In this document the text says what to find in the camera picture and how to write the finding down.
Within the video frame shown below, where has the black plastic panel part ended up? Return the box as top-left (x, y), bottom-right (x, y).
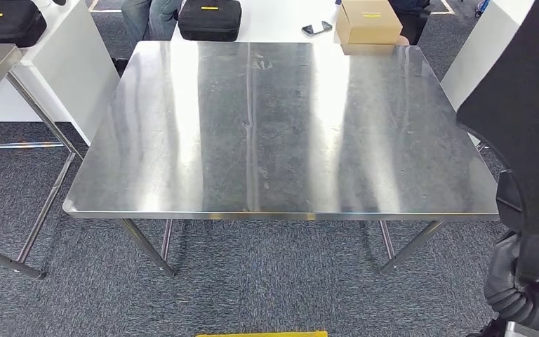
top-left (455, 0), bottom-right (539, 284)

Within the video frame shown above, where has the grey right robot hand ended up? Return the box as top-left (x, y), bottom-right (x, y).
top-left (483, 232), bottom-right (539, 333)

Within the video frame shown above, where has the black zippered case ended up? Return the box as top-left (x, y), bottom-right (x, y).
top-left (0, 0), bottom-right (47, 48)
top-left (178, 0), bottom-right (243, 42)

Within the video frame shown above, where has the stainless steel workbench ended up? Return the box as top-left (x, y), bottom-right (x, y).
top-left (62, 41), bottom-right (500, 277)

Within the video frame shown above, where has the person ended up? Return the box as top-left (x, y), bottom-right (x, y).
top-left (387, 0), bottom-right (432, 46)
top-left (111, 0), bottom-right (185, 78)

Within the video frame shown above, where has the cardboard box yellow label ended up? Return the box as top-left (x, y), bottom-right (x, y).
top-left (335, 0), bottom-right (404, 45)

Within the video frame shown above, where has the black smartphone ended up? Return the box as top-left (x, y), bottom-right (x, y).
top-left (300, 20), bottom-right (333, 38)

